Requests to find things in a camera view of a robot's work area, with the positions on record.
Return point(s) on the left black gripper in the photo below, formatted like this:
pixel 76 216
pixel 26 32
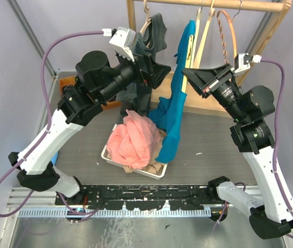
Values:
pixel 154 76

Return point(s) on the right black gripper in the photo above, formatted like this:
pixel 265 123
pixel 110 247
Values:
pixel 201 78

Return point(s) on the wooden hanger blue shirt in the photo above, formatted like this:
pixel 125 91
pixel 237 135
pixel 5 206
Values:
pixel 188 61

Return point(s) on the blue t shirt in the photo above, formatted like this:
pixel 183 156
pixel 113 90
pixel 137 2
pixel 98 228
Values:
pixel 169 112

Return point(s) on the wooden hanger with metal hook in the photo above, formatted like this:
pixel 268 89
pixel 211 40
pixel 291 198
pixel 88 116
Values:
pixel 226 26

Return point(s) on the pink t shirt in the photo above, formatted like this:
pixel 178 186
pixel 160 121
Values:
pixel 135 142

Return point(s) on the beige t shirt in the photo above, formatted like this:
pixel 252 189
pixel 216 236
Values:
pixel 159 165

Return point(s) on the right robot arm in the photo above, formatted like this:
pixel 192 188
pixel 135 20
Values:
pixel 272 215

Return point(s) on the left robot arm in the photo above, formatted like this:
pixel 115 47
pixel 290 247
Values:
pixel 96 83

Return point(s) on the grey t shirt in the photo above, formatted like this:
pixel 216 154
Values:
pixel 137 97

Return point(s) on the wooden hanger grey shirt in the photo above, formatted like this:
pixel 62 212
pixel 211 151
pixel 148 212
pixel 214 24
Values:
pixel 147 26

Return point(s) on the wooden clothes rack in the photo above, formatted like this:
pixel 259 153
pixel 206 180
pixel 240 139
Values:
pixel 275 12

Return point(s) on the brown wooden compartment tray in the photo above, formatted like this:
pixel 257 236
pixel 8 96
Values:
pixel 67 81

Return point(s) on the white plastic basket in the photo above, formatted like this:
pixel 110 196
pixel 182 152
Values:
pixel 105 155

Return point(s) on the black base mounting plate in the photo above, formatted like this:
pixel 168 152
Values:
pixel 147 197

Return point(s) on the blue patterned cloth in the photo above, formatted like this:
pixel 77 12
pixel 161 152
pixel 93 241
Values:
pixel 54 158

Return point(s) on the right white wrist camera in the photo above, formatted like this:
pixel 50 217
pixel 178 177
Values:
pixel 243 61

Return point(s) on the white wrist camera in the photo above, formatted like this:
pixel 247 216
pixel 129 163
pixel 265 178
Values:
pixel 243 61
pixel 121 41

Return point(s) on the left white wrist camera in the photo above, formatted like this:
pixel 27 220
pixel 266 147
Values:
pixel 121 41

